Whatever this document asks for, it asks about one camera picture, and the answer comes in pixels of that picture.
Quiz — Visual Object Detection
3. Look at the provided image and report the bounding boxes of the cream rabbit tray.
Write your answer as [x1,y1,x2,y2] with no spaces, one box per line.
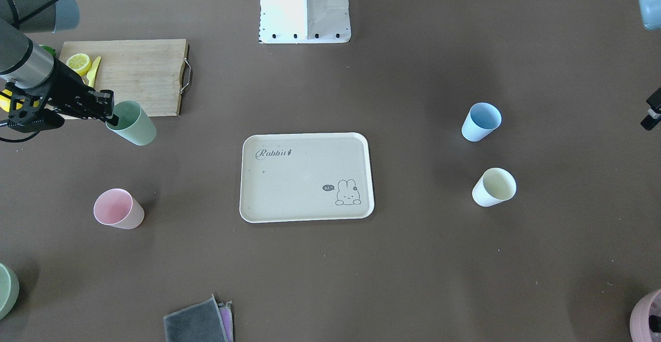
[239,132,375,223]

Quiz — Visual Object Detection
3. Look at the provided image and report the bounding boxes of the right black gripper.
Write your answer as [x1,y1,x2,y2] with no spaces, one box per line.
[43,61,119,127]

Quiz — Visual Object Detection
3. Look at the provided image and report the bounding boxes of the wooden cutting board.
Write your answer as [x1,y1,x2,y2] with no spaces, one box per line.
[59,39,191,117]

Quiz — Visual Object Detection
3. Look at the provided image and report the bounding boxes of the blue plastic cup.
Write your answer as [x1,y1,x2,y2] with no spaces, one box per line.
[461,102,502,142]

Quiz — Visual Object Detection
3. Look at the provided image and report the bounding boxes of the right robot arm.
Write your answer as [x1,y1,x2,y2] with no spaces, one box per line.
[1,0,118,133]

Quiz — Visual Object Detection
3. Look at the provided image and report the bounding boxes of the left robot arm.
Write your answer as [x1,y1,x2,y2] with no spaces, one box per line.
[638,0,660,131]

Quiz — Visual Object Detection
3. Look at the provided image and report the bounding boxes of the lemon slice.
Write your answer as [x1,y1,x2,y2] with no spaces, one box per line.
[65,53,92,77]

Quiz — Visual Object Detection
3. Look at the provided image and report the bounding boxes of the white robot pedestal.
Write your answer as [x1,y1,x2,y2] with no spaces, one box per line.
[258,0,352,44]

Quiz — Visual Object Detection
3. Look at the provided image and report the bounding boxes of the cream plastic cup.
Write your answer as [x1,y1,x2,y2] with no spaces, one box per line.
[472,167,517,207]

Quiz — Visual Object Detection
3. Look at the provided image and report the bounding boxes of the grey folded cloth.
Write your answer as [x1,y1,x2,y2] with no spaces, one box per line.
[163,296,234,341]

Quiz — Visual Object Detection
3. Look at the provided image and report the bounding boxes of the pink bowl with ice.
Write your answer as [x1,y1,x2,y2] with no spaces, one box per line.
[629,290,660,341]

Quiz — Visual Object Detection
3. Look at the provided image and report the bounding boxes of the pink plastic cup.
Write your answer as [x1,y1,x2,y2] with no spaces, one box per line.
[93,188,145,229]

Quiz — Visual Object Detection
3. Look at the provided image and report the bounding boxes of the green lime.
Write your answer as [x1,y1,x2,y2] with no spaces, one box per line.
[40,45,57,57]

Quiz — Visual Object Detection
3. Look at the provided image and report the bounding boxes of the yellow plastic knife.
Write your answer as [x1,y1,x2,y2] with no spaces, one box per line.
[86,56,102,88]

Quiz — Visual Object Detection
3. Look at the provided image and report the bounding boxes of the green plastic cup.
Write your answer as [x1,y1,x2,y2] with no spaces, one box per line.
[106,100,158,146]

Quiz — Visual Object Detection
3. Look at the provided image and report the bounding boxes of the green bowl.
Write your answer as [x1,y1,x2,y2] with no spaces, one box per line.
[0,263,20,319]

